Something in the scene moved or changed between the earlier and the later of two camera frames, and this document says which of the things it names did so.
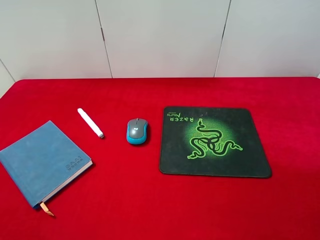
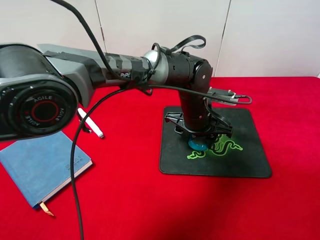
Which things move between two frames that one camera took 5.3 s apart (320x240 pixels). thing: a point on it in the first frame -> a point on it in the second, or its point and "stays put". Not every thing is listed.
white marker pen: (90, 123) stays put
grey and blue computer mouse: (137, 131) -> (198, 146)
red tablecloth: (124, 195) stays put
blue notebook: (42, 161) stays put
